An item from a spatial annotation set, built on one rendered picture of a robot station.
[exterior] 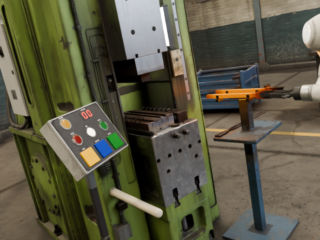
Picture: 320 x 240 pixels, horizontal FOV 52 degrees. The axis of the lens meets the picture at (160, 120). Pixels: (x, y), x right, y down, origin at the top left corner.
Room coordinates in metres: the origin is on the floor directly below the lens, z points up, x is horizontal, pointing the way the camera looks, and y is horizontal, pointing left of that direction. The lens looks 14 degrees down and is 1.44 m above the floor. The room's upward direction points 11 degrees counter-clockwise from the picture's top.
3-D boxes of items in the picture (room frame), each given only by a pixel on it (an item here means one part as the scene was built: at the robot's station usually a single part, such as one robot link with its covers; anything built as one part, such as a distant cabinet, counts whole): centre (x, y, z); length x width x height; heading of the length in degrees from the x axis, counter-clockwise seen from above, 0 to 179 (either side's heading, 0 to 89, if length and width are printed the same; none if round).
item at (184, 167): (2.13, 0.08, 0.69); 0.56 x 0.38 x 0.45; 37
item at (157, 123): (2.09, 0.12, 0.96); 0.42 x 0.20 x 0.09; 37
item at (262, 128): (2.07, -0.56, 0.75); 0.40 x 0.30 x 0.02; 136
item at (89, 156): (1.37, 0.33, 1.01); 0.07 x 0.05 x 0.07; 152
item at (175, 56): (2.21, -0.18, 1.27); 0.09 x 0.02 x 0.17; 127
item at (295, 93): (1.74, -0.74, 1.03); 0.09 x 0.08 x 0.07; 47
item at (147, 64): (2.09, 0.12, 1.32); 0.42 x 0.20 x 0.10; 37
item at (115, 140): (1.55, 0.24, 1.01); 0.07 x 0.05 x 0.07; 152
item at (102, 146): (1.46, 0.28, 1.01); 0.07 x 0.05 x 0.07; 152
